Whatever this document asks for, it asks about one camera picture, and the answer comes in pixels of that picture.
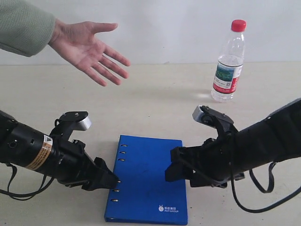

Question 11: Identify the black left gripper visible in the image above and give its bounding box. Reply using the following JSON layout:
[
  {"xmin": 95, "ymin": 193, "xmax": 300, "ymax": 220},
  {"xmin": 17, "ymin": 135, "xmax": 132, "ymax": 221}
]
[{"xmin": 52, "ymin": 139, "xmax": 118, "ymax": 191}]

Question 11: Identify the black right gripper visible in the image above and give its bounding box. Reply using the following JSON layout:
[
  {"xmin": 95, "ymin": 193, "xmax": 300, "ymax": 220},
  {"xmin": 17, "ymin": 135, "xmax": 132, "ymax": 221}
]
[{"xmin": 165, "ymin": 138, "xmax": 232, "ymax": 188}]

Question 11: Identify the blue ring binder notebook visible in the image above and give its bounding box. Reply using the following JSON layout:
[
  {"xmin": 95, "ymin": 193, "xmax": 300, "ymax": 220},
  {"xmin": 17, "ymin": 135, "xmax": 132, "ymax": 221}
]
[{"xmin": 104, "ymin": 135, "xmax": 188, "ymax": 226}]

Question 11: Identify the clear plastic water bottle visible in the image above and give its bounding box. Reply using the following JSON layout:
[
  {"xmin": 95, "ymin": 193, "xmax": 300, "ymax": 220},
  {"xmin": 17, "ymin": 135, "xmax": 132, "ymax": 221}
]
[{"xmin": 211, "ymin": 19, "xmax": 246, "ymax": 103}]

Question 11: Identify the green sleeved forearm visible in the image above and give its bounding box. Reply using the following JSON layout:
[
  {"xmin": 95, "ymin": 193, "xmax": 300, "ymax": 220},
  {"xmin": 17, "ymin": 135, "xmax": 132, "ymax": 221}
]
[{"xmin": 0, "ymin": 0, "xmax": 55, "ymax": 57}]

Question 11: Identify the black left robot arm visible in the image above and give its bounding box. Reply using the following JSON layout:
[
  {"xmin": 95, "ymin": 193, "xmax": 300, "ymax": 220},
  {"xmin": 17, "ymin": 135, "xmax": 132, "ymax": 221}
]
[{"xmin": 0, "ymin": 111, "xmax": 119, "ymax": 191}]

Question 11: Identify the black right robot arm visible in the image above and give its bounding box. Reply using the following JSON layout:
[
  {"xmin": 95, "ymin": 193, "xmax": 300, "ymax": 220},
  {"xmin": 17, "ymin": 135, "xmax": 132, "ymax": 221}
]
[{"xmin": 165, "ymin": 99, "xmax": 301, "ymax": 188}]

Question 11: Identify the person's open bare hand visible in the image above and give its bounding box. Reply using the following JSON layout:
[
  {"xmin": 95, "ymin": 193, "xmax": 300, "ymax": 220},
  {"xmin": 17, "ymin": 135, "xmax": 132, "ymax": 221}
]
[{"xmin": 48, "ymin": 19, "xmax": 131, "ymax": 87}]

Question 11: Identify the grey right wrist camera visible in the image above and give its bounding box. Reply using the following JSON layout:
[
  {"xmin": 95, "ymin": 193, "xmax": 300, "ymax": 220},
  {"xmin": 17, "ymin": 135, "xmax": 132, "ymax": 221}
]
[{"xmin": 192, "ymin": 105, "xmax": 238, "ymax": 139}]

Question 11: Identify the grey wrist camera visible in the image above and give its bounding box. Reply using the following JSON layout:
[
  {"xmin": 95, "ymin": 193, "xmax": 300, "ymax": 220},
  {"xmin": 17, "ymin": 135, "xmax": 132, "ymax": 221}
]
[
  {"xmin": 192, "ymin": 105, "xmax": 238, "ymax": 139},
  {"xmin": 50, "ymin": 111, "xmax": 92, "ymax": 141}
]

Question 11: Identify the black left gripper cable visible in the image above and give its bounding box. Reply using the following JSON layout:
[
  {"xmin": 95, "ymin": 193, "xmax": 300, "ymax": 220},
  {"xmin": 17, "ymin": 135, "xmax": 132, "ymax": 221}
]
[{"xmin": 0, "ymin": 161, "xmax": 56, "ymax": 201}]

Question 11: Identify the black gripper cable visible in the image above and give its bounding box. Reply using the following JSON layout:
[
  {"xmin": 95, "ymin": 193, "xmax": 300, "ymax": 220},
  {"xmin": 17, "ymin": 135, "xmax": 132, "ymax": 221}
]
[
  {"xmin": 0, "ymin": 161, "xmax": 56, "ymax": 201},
  {"xmin": 225, "ymin": 160, "xmax": 301, "ymax": 214}
]

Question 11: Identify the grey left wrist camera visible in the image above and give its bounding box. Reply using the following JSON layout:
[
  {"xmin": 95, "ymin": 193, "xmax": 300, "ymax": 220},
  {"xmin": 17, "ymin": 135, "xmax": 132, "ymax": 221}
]
[{"xmin": 50, "ymin": 111, "xmax": 92, "ymax": 141}]

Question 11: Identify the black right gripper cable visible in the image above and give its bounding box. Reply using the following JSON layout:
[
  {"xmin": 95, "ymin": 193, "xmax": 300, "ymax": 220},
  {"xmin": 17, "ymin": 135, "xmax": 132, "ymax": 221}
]
[{"xmin": 225, "ymin": 160, "xmax": 301, "ymax": 214}]

